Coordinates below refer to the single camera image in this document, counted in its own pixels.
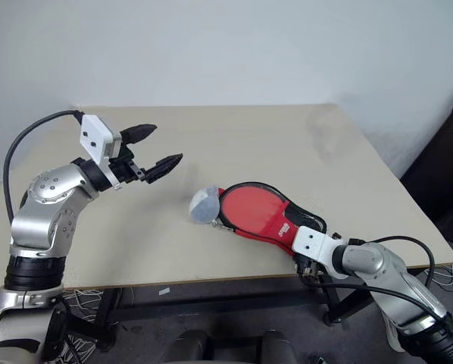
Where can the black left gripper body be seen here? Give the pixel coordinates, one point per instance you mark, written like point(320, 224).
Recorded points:
point(126, 170)

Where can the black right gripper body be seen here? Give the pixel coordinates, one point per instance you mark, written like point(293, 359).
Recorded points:
point(309, 271)

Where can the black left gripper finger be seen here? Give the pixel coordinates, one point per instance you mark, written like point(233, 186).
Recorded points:
point(167, 164)
point(139, 132)

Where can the black red paddle case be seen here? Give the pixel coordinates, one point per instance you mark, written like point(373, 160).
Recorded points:
point(281, 231)

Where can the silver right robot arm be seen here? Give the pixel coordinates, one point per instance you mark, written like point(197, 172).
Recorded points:
point(393, 277)

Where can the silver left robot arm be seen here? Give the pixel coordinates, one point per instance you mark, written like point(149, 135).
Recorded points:
point(41, 223)

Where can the large black bag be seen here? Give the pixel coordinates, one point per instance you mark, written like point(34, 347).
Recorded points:
point(438, 178)

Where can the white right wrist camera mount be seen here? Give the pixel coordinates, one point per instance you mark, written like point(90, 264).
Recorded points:
point(310, 242)

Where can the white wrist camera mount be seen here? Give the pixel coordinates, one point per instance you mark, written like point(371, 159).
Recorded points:
point(310, 242)
point(94, 134)

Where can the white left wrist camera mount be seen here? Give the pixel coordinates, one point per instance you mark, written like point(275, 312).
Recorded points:
point(94, 134)

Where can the black table frame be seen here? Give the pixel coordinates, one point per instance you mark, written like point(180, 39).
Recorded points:
point(211, 300)

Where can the white sticker on frame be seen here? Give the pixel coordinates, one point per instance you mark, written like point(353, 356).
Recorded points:
point(164, 291)

